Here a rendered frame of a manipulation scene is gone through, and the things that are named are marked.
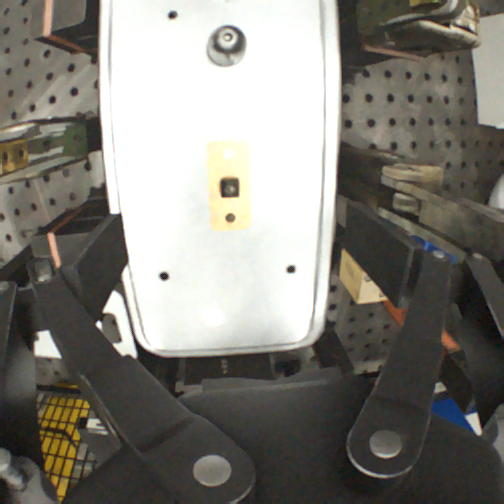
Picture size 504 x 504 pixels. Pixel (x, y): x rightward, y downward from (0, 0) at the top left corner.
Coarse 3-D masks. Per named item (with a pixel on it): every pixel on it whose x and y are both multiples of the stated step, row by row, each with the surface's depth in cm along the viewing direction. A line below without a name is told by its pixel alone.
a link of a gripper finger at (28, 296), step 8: (32, 288) 11; (24, 296) 10; (32, 296) 10; (24, 304) 10; (32, 304) 10; (24, 312) 10; (32, 312) 10; (40, 312) 10; (24, 320) 10; (32, 320) 10; (40, 320) 10; (24, 328) 10; (32, 328) 10; (40, 328) 10
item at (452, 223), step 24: (408, 192) 22; (432, 192) 20; (384, 216) 26; (408, 216) 24; (432, 216) 21; (456, 216) 19; (480, 216) 16; (432, 240) 21; (456, 240) 19; (480, 240) 17
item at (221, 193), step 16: (208, 144) 27; (224, 144) 28; (240, 144) 28; (208, 160) 28; (224, 160) 28; (240, 160) 28; (208, 176) 29; (224, 176) 29; (240, 176) 29; (224, 192) 28; (240, 192) 29; (224, 208) 30; (240, 208) 30; (224, 224) 30; (240, 224) 31
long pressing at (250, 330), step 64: (128, 0) 21; (192, 0) 22; (256, 0) 23; (320, 0) 23; (128, 64) 24; (192, 64) 25; (256, 64) 25; (320, 64) 26; (128, 128) 26; (192, 128) 27; (256, 128) 28; (320, 128) 28; (128, 192) 29; (192, 192) 29; (256, 192) 30; (320, 192) 30; (192, 256) 32; (256, 256) 32; (320, 256) 33; (192, 320) 35; (256, 320) 35; (320, 320) 36
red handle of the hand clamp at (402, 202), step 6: (396, 192) 24; (402, 192) 24; (396, 198) 24; (402, 198) 24; (408, 198) 24; (414, 198) 24; (396, 204) 25; (402, 204) 24; (408, 204) 24; (414, 204) 24; (420, 204) 24; (480, 204) 22; (396, 210) 25; (402, 210) 25; (408, 210) 24; (414, 210) 24; (498, 210) 21
